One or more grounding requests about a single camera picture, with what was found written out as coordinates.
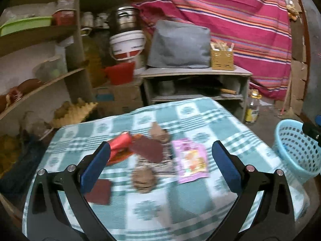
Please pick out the green plastic tray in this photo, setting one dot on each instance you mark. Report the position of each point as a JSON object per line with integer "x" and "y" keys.
{"x": 24, "y": 24}

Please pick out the light blue plastic basket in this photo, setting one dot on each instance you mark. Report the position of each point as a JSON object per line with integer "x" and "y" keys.
{"x": 298, "y": 145}

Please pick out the red striped blanket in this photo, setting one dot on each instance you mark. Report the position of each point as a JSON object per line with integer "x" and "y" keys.
{"x": 258, "y": 30}

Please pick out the black white duck packet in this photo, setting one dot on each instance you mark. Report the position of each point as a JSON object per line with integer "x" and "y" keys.
{"x": 165, "y": 168}

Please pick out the dark red sponge pad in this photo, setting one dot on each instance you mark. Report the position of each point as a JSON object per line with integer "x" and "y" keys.
{"x": 100, "y": 193}

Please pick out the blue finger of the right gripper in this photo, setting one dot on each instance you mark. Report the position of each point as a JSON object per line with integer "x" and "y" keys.
{"x": 318, "y": 120}

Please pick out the red snack wrapper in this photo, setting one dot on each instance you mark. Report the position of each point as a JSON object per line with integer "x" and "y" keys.
{"x": 120, "y": 147}

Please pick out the wooden handled tool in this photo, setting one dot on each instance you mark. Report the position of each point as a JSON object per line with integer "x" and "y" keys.
{"x": 228, "y": 91}

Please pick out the yellow label oil bottle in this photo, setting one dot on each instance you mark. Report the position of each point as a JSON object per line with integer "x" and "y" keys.
{"x": 252, "y": 106}

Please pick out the green checkered tablecloth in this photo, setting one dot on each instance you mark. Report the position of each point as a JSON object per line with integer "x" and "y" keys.
{"x": 171, "y": 211}

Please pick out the yellow chopstick holder box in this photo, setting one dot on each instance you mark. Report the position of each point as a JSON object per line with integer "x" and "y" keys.
{"x": 222, "y": 56}

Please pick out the red plastic basin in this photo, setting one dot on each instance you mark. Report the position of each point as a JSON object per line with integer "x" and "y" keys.
{"x": 121, "y": 73}

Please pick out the grey cushion bag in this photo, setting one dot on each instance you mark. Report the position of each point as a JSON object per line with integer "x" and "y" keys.
{"x": 179, "y": 45}

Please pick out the pink snack packet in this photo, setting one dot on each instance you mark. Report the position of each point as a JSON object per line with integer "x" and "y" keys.
{"x": 190, "y": 159}

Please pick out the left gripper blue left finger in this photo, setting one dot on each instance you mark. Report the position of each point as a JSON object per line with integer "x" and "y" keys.
{"x": 93, "y": 168}

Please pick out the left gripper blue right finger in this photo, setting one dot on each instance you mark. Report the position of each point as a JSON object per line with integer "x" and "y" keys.
{"x": 226, "y": 166}

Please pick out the grey wooden side shelf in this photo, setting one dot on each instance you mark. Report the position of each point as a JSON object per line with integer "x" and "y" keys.
{"x": 177, "y": 84}

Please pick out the cardboard box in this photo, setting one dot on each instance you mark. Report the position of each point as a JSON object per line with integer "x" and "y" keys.
{"x": 119, "y": 99}

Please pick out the white plastic bucket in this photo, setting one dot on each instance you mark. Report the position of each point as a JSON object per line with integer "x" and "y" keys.
{"x": 127, "y": 45}

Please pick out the yellow egg tray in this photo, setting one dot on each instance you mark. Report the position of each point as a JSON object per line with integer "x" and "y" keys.
{"x": 70, "y": 114}

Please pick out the metal cooking pot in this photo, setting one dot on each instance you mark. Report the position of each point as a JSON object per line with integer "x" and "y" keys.
{"x": 123, "y": 19}

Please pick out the crumpled brown paper piece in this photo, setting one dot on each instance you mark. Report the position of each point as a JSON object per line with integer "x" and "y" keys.
{"x": 159, "y": 134}

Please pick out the wooden wall shelf unit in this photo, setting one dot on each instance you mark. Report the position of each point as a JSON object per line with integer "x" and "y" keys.
{"x": 24, "y": 50}

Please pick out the large amber oil jug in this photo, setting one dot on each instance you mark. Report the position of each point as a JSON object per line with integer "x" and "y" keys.
{"x": 96, "y": 50}

